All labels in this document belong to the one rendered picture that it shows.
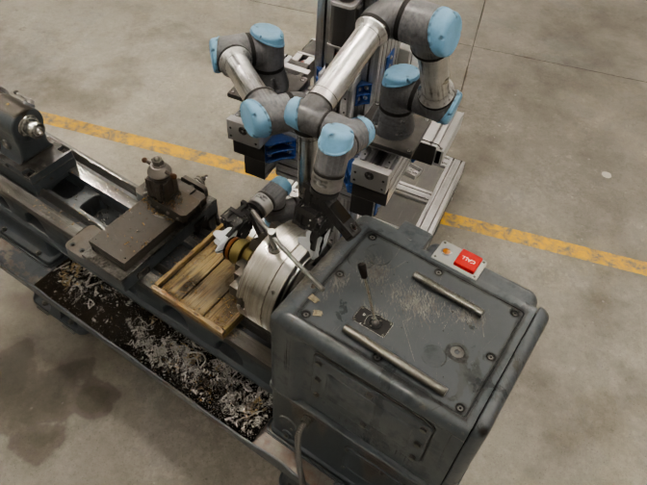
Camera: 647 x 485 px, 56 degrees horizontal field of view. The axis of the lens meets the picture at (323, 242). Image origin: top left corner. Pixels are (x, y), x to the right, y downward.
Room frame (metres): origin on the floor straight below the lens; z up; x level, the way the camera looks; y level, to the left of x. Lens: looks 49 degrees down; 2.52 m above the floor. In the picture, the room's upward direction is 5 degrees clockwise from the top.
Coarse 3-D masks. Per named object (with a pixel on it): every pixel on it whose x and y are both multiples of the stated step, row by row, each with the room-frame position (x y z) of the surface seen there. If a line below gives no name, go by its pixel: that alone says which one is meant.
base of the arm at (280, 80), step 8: (264, 72) 1.86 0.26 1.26; (272, 72) 1.86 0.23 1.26; (280, 72) 1.89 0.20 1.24; (264, 80) 1.86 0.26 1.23; (272, 80) 1.86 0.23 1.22; (280, 80) 1.88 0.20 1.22; (288, 80) 1.92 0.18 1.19; (272, 88) 1.86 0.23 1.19; (280, 88) 1.87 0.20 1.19; (288, 88) 1.91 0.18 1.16
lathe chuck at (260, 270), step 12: (276, 228) 1.15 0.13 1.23; (288, 228) 1.16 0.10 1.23; (300, 228) 1.18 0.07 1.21; (264, 240) 1.10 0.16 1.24; (288, 240) 1.11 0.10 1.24; (264, 252) 1.06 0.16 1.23; (252, 264) 1.04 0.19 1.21; (264, 264) 1.03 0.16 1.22; (276, 264) 1.03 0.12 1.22; (252, 276) 1.01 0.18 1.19; (264, 276) 1.00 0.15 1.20; (240, 288) 1.00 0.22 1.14; (252, 288) 0.99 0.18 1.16; (264, 288) 0.98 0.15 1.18; (252, 300) 0.97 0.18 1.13; (240, 312) 0.99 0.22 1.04; (252, 312) 0.96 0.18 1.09
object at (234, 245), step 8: (232, 240) 1.20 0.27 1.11; (240, 240) 1.19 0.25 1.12; (224, 248) 1.17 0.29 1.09; (232, 248) 1.16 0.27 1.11; (240, 248) 1.16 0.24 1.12; (248, 248) 1.17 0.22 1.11; (224, 256) 1.16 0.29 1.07; (232, 256) 1.15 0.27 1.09; (240, 256) 1.14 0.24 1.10; (248, 256) 1.14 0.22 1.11
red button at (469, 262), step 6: (462, 252) 1.09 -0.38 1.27; (468, 252) 1.09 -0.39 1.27; (456, 258) 1.06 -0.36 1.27; (462, 258) 1.07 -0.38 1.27; (468, 258) 1.07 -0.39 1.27; (474, 258) 1.07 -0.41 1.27; (480, 258) 1.07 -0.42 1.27; (456, 264) 1.05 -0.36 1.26; (462, 264) 1.04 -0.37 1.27; (468, 264) 1.05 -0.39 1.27; (474, 264) 1.05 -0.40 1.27; (468, 270) 1.03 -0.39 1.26; (474, 270) 1.03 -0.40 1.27
